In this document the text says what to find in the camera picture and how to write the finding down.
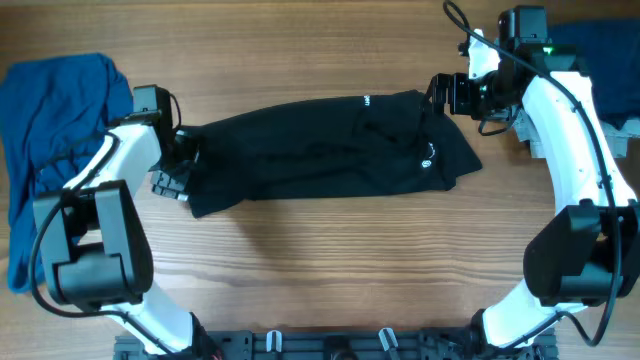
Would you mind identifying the teal blue shirt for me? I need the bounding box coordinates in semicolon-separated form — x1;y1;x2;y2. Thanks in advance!
1;53;133;294

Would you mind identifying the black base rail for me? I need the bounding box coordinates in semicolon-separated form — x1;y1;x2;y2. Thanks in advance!
112;328;559;360

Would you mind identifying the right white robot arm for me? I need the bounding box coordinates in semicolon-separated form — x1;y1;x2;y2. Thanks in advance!
429;30;639;354

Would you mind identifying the navy blue folded garment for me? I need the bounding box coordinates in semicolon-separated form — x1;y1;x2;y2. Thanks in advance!
548;18;639;130

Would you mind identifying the black t-shirt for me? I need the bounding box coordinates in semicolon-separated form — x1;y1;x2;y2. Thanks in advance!
187;90;483;218

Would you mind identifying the grey folded garment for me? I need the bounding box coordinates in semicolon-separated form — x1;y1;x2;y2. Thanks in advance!
513;111;639;159

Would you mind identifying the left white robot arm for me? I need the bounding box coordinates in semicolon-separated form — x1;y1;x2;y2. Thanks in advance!
28;124;220;359

